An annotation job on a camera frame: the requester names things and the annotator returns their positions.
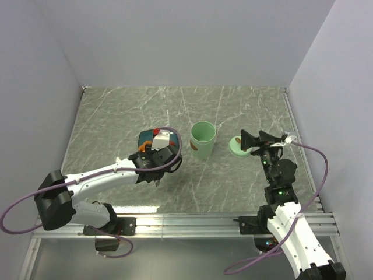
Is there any mint green canister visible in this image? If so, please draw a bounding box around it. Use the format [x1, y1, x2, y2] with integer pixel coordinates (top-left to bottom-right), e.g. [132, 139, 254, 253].
[190, 121, 216, 160]

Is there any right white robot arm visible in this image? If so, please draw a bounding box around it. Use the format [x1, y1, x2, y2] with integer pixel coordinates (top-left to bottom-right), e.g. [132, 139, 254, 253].
[240, 129, 346, 279]

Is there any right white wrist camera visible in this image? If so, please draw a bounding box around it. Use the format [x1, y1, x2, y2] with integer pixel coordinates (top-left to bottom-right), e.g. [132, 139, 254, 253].
[270, 132, 298, 148]

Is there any fried chicken nugget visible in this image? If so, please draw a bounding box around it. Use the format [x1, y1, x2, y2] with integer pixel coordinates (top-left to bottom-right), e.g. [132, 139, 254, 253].
[138, 141, 152, 152]

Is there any mint green lid brown handle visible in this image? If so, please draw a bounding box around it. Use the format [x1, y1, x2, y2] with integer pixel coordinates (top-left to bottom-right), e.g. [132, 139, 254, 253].
[228, 135, 252, 158]

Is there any aluminium right side rail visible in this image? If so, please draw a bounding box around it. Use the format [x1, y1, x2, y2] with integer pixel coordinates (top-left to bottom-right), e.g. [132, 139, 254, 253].
[280, 86, 326, 212]

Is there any aluminium rail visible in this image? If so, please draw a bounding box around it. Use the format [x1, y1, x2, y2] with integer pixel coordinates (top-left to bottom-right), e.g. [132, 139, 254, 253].
[31, 212, 340, 239]
[280, 86, 326, 212]

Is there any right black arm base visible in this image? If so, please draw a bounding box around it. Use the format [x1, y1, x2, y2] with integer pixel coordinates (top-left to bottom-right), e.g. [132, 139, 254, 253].
[233, 205, 278, 253]

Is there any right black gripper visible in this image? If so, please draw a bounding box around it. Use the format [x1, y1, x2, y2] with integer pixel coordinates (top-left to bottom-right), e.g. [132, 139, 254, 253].
[240, 129, 283, 184]

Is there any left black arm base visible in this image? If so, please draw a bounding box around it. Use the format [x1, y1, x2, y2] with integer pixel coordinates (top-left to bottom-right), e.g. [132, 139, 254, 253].
[83, 201, 136, 259]

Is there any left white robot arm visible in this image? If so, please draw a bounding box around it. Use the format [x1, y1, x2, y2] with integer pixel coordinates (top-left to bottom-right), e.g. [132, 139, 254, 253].
[34, 144, 182, 235]

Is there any aluminium front rail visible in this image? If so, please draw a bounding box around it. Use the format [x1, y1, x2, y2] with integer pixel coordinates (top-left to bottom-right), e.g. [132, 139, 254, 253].
[31, 212, 340, 239]

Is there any teal square plate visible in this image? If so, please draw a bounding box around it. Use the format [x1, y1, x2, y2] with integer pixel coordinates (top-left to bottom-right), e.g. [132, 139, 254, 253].
[138, 127, 182, 163]

